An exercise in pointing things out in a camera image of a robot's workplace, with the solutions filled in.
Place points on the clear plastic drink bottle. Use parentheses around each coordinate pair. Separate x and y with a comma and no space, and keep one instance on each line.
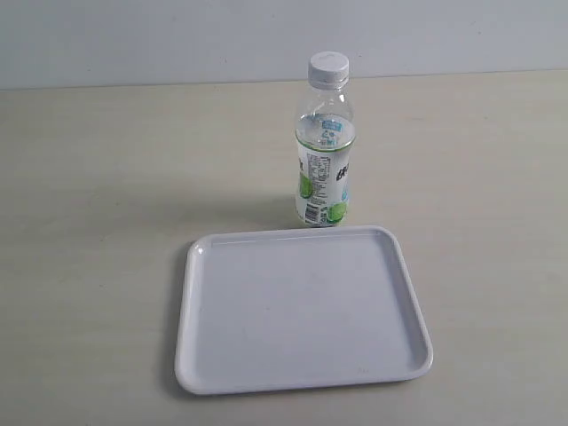
(325,134)

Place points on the white bottle cap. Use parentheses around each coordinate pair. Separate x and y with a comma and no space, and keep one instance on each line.
(328,70)

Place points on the white plastic tray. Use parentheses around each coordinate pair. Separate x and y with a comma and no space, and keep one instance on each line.
(298,309)

